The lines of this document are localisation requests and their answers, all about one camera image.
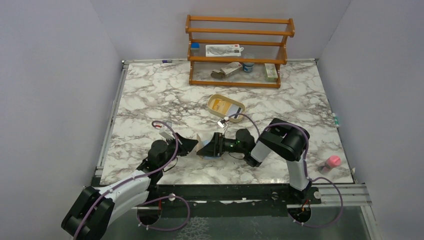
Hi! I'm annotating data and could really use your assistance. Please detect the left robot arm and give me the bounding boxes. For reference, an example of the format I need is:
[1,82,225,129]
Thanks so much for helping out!
[61,133,198,240]

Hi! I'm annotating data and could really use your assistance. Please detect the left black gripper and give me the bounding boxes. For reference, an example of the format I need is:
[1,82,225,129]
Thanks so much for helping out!
[160,132,199,170]

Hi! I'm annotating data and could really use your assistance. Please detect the orange wooden shelf rack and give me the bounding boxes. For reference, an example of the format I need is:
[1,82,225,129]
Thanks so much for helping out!
[184,14,296,89]

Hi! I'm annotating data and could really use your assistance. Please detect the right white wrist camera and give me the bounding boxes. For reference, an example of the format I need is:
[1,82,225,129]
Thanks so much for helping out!
[217,116,230,135]

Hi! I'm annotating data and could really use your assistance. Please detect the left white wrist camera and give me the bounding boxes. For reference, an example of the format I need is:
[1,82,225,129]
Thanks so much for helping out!
[159,124,174,140]

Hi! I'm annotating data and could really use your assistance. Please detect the grey cards in tray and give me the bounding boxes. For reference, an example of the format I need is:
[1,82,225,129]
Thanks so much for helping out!
[226,105,243,119]

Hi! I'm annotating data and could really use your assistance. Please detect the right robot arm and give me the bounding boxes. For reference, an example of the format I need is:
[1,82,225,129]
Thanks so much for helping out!
[196,118,311,204]

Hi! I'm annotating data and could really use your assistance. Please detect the blue grey eraser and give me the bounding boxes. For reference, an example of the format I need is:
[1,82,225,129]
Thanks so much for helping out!
[190,42,200,56]

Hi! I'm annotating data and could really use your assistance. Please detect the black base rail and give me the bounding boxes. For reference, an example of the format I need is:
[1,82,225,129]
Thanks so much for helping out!
[134,183,322,219]

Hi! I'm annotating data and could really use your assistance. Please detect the pink cup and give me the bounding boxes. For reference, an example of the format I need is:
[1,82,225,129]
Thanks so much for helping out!
[318,155,342,175]

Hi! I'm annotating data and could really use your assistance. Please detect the white staples box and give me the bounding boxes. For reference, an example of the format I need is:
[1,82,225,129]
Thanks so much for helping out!
[220,62,243,76]

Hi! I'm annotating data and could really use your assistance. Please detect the blue lidded small jar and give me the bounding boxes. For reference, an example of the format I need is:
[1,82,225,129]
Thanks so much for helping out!
[242,62,255,73]

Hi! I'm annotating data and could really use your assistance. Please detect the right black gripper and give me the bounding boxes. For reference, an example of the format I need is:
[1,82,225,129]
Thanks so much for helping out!
[196,132,246,158]

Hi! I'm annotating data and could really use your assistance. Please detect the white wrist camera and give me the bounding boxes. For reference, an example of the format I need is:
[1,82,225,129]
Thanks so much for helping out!
[217,116,230,135]
[159,124,174,140]

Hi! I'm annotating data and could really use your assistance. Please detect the light blue card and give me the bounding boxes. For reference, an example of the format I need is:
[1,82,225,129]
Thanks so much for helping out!
[202,140,220,160]

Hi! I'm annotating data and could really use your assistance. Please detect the green white small box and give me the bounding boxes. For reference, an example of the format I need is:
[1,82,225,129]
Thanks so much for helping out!
[264,63,279,82]

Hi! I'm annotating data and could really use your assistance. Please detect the beige leather card holder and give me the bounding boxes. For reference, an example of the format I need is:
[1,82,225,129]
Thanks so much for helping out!
[195,134,205,160]

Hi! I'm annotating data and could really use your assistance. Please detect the beige oval tray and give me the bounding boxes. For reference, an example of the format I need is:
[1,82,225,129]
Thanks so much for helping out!
[207,94,246,123]

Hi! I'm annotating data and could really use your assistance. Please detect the packaged protractor set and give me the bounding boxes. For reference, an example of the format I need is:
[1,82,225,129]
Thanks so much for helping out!
[205,44,244,57]

